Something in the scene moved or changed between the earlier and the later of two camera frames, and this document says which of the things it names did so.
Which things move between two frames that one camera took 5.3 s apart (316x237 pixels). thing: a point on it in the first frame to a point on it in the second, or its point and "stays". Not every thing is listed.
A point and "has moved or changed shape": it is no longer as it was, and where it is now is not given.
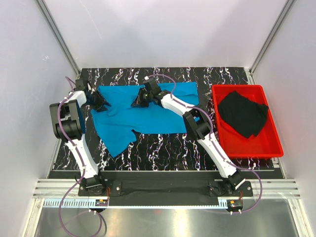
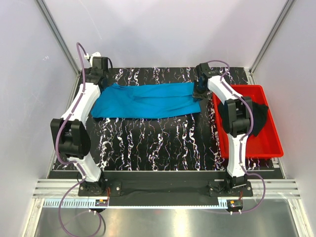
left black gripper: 98,107 to 107,71
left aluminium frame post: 65,48 stays
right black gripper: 138,102 to 195,94
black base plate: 159,185 stays
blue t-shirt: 114,125 has moved or changed shape
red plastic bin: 267,143 stays
